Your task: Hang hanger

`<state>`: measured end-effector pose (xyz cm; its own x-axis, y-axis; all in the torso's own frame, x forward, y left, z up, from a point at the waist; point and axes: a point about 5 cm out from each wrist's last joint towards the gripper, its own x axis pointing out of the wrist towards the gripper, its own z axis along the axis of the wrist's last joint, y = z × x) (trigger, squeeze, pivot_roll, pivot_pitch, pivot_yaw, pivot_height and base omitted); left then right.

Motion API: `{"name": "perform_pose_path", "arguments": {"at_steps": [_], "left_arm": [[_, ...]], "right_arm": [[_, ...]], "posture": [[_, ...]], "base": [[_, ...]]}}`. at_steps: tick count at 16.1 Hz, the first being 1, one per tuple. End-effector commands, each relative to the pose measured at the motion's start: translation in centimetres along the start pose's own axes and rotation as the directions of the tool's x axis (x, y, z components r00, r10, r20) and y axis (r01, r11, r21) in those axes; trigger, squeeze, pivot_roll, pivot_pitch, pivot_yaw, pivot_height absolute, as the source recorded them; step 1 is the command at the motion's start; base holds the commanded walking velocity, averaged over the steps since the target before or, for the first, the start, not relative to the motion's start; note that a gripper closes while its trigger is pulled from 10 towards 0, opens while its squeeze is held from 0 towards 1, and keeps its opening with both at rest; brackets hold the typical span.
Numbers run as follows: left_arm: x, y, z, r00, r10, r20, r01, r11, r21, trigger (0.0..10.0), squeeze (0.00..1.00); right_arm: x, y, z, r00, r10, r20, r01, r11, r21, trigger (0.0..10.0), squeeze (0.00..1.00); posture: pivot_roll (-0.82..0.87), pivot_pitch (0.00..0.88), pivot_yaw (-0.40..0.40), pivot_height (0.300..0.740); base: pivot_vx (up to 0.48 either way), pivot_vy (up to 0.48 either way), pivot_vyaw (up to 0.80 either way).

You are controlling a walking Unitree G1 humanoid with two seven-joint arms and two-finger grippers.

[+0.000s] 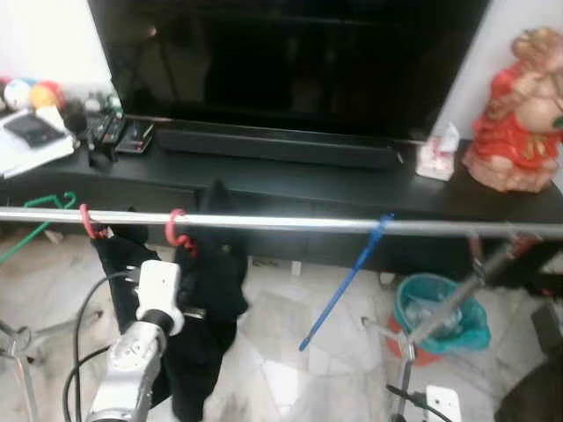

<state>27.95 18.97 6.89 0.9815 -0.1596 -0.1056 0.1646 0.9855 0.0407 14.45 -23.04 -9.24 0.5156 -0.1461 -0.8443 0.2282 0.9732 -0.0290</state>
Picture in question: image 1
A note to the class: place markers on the blue plastic hanger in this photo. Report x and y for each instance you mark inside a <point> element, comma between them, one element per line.
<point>347,281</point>

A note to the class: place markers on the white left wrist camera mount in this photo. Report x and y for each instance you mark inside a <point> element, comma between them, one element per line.
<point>158,290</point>

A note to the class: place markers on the grey electrical box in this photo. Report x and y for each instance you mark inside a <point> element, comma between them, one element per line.
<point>547,325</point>

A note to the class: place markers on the black pouch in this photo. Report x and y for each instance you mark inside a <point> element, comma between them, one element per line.
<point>33,130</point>

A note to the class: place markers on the dark grey fabric sofa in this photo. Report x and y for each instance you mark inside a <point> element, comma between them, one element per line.
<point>537,400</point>

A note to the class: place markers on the clear plastic container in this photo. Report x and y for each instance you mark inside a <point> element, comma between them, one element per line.
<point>431,312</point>

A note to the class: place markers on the white round plush toy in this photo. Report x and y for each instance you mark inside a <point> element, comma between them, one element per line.
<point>18,92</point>

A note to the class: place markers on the red plastic hanger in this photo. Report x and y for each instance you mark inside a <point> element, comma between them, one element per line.
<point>88,224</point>
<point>176,230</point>

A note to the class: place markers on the green plastic hanger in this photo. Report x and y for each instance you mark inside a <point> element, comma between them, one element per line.
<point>35,224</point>

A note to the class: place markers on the black television console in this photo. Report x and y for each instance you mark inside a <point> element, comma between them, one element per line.
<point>308,189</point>

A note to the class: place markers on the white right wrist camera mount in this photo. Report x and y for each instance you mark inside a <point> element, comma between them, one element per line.
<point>442,404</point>

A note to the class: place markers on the orange round plush toy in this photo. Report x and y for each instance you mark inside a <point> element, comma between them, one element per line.
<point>46,92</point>

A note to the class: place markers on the white tissue box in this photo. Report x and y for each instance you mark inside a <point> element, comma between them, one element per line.
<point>438,158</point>

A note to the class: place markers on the white paper stack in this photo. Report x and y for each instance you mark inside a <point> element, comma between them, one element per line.
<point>31,154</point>

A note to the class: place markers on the black soundbar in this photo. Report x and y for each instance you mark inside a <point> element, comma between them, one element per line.
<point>273,148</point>

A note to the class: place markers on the black flat screen television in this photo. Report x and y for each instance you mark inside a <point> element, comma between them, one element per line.
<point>290,61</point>

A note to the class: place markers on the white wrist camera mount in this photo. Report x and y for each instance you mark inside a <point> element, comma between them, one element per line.
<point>158,290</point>
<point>442,404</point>

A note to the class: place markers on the red laughing Buddha statue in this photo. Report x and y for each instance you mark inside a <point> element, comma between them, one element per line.
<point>519,123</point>

